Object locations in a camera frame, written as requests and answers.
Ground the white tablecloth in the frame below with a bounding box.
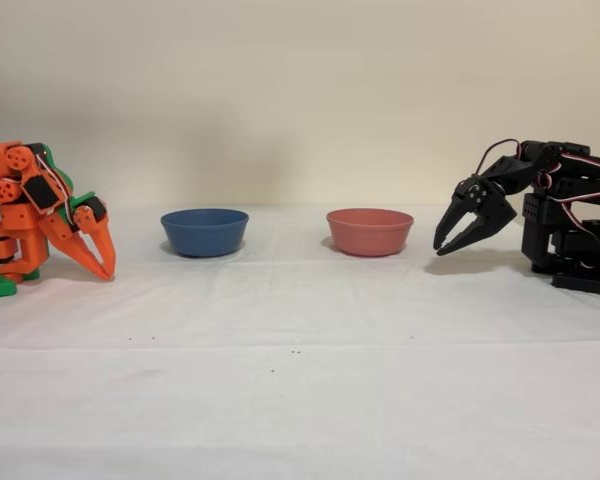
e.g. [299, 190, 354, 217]
[0, 202, 600, 480]

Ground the blue plastic bowl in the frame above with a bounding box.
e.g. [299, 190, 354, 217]
[159, 208, 250, 259]

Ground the pink plastic bowl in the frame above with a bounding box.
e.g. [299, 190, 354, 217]
[325, 207, 415, 258]

